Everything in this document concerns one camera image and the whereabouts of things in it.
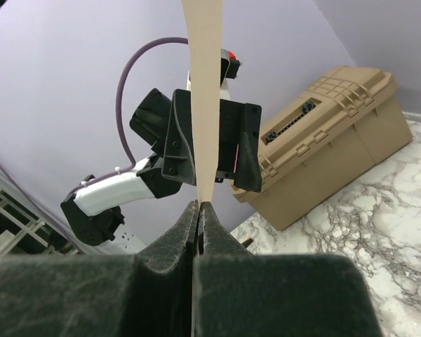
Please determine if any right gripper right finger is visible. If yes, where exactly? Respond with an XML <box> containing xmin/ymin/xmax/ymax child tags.
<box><xmin>193</xmin><ymin>202</ymin><xmax>382</xmax><ymax>336</ymax></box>

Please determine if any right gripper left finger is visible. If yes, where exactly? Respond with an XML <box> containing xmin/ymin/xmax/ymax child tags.
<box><xmin>0</xmin><ymin>201</ymin><xmax>199</xmax><ymax>336</ymax></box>

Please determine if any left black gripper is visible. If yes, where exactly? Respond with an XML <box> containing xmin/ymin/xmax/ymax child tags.
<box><xmin>161</xmin><ymin>89</ymin><xmax>262</xmax><ymax>192</ymax></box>

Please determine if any tan paper letter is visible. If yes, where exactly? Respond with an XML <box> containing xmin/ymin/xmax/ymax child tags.
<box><xmin>182</xmin><ymin>0</ymin><xmax>222</xmax><ymax>203</ymax></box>

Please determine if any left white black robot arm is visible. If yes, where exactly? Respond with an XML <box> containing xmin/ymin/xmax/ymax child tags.
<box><xmin>60</xmin><ymin>88</ymin><xmax>262</xmax><ymax>246</ymax></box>

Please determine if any tan plastic tool case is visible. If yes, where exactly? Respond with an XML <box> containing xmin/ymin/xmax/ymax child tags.
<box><xmin>232</xmin><ymin>66</ymin><xmax>413</xmax><ymax>230</ymax></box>

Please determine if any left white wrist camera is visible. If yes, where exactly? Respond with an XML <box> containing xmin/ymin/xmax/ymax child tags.
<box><xmin>220</xmin><ymin>48</ymin><xmax>241</xmax><ymax>100</ymax></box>

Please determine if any aluminium frame rail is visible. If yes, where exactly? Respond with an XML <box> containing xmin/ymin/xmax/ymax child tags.
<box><xmin>0</xmin><ymin>170</ymin><xmax>79</xmax><ymax>256</ymax></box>

